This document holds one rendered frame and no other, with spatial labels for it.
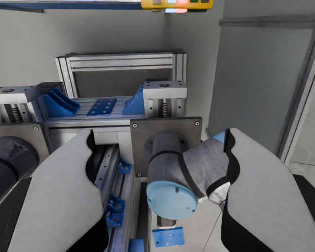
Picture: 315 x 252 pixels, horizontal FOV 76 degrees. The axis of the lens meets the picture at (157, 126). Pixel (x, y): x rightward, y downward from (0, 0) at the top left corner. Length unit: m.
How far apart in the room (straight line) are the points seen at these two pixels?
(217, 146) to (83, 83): 1.20
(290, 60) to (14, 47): 1.73
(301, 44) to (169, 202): 0.63
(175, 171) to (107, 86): 1.09
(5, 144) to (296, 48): 0.95
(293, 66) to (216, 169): 0.51
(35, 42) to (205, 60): 1.25
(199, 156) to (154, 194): 0.13
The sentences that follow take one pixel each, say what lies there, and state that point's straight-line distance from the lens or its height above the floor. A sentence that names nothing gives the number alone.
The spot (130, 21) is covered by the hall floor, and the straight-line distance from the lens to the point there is 1.60.
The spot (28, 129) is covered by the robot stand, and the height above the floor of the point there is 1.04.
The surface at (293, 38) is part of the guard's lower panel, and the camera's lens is 0.86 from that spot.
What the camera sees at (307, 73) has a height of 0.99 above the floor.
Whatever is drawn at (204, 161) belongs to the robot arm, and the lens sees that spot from 0.46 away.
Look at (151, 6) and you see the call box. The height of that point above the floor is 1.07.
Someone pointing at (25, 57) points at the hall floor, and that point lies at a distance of 1.88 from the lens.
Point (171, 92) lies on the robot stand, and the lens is 0.63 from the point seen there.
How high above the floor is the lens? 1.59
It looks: 63 degrees down
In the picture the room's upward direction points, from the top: 178 degrees clockwise
